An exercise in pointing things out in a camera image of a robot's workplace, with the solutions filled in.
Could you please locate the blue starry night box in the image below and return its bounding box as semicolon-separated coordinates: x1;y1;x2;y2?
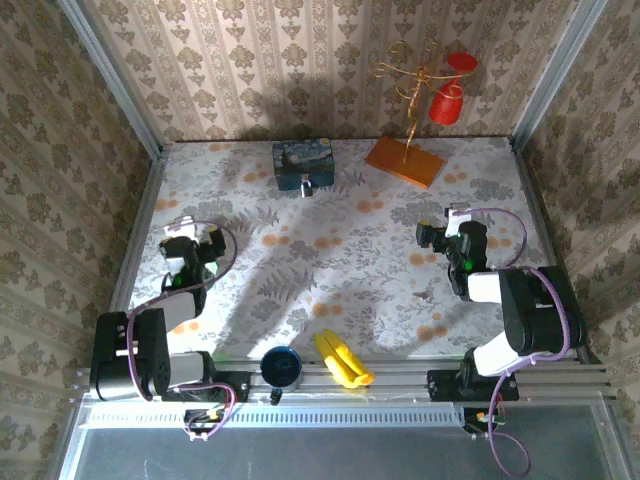
271;138;337;192

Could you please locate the floral patterned table cover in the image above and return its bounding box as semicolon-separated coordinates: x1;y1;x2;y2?
117;137;576;362

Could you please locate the red wine glass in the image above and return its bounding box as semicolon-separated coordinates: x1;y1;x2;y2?
428;51;479;127

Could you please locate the dark blue round tin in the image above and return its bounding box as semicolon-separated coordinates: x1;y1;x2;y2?
259;345;304;391

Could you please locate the yellow banana bunch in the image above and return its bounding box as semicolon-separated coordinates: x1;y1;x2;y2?
313;328;376;391

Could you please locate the black connector board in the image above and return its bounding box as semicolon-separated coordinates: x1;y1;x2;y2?
462;407;507;437
183;408;226;435

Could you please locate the grey metal panel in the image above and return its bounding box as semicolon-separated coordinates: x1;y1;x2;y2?
64;404;619;480

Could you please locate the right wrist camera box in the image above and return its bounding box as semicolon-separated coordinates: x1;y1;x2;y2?
444;202;474;227

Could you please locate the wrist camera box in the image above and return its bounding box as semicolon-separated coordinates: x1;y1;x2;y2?
163;215;197;240
444;202;474;227

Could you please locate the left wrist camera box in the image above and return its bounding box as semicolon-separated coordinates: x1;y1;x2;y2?
163;215;197;240

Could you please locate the aluminium frame side rail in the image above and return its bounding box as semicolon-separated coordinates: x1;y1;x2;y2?
509;137;590;362
107;147;167;354

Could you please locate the gold wire mug tree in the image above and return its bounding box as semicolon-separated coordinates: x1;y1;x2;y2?
364;39;447;191

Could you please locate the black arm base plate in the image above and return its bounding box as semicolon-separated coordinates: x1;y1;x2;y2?
212;369;252;404
426;368;519;404

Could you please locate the long aluminium base rail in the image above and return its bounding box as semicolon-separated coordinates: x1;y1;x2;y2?
74;357;614;404

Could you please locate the aluminium frame post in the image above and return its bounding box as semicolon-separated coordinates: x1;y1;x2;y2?
57;0;165;157
509;0;612;147

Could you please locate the white slotted cable duct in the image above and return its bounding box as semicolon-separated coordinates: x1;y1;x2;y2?
82;402;464;430

